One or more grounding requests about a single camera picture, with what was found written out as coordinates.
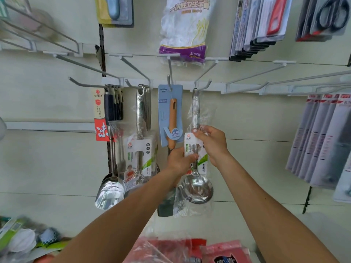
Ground person's left hand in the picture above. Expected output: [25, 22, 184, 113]
[166, 148, 199, 179]

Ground person's right hand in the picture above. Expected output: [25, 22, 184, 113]
[192, 125, 231, 169]

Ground blue card utensil packet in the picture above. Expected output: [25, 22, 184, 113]
[157, 84, 184, 217]

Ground red white packet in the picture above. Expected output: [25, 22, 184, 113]
[92, 85, 126, 211]

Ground person's right forearm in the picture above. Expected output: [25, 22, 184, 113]
[216, 156, 341, 263]

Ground person's left forearm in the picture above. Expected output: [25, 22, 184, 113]
[52, 167, 184, 263]

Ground red plastic wrapped packets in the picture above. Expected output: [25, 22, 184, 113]
[123, 235, 253, 263]

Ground row of scissors packets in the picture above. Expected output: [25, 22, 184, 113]
[285, 93, 351, 205]

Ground white purple bag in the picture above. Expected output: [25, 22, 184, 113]
[159, 0, 217, 65]

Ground row of hanging flat packets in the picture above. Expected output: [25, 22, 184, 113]
[229, 0, 294, 62]

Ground blue yellow peeler packet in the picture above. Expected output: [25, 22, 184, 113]
[96, 0, 135, 28]

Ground black scissors grey card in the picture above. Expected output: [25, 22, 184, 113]
[296, 0, 351, 43]

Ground pile of plastic wrapped utensils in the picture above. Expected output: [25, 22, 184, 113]
[0, 216, 72, 263]

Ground pale round hanging utensil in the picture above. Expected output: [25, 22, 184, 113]
[11, 8, 56, 44]

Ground black wall divider strip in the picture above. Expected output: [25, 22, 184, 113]
[98, 24, 110, 162]

